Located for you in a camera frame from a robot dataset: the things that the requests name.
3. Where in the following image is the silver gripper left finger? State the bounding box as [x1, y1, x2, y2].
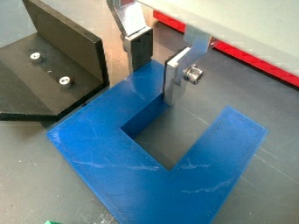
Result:
[107, 0, 154, 73]

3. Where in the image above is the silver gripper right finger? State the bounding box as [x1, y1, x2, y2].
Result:
[163, 25, 211, 105]

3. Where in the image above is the blue U-shaped block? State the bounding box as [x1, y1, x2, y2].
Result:
[47, 61, 267, 224]

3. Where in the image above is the black L-shaped fixture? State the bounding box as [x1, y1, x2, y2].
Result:
[0, 0, 108, 121]

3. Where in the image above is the red slotted base block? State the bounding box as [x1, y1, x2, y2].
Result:
[152, 10, 299, 88]

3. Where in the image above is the green stepped block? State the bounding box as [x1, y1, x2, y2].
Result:
[43, 220, 62, 224]

